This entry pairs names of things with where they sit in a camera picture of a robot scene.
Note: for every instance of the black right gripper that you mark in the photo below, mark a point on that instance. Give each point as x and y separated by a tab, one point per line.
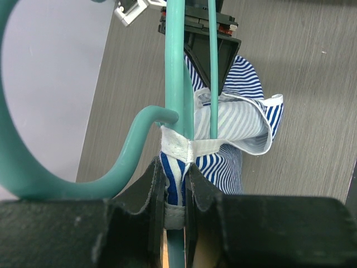
197	45

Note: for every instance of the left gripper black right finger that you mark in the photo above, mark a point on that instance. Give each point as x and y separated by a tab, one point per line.
264	230

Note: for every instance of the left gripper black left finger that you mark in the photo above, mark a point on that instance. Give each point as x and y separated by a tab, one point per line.
126	231

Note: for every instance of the blue white striped tank top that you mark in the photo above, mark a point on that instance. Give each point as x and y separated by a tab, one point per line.
247	123

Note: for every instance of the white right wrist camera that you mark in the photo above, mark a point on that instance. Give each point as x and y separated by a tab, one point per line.
128	11

